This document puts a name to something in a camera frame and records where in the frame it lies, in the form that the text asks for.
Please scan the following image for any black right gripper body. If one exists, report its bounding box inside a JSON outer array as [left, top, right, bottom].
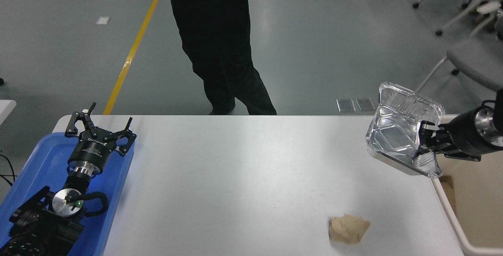
[[444, 109, 488, 162]]

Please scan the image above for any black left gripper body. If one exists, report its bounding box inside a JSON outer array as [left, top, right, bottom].
[[68, 127, 118, 169]]

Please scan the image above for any silver foil tray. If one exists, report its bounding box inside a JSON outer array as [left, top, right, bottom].
[[365, 82, 446, 179]]

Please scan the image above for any blue plastic tray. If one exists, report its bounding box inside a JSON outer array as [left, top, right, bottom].
[[0, 132, 135, 256]]

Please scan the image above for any large pale bin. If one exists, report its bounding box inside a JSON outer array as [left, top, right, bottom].
[[430, 114, 503, 256]]

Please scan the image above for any metal floor outlet cover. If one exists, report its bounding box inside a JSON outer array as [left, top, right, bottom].
[[356, 98, 376, 112], [336, 99, 356, 113]]

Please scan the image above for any small white side table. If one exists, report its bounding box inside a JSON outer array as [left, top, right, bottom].
[[0, 100, 17, 125]]

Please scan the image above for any grey seat office chair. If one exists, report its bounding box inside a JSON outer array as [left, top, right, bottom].
[[416, 1, 503, 93]]

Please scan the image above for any yellow floor tape line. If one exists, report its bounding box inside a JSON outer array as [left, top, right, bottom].
[[103, 0, 165, 115]]

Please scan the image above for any crumpled tan paper ball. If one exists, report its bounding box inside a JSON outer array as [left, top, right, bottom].
[[329, 214, 371, 245]]

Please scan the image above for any black cable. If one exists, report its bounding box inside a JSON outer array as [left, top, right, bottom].
[[0, 155, 17, 188]]

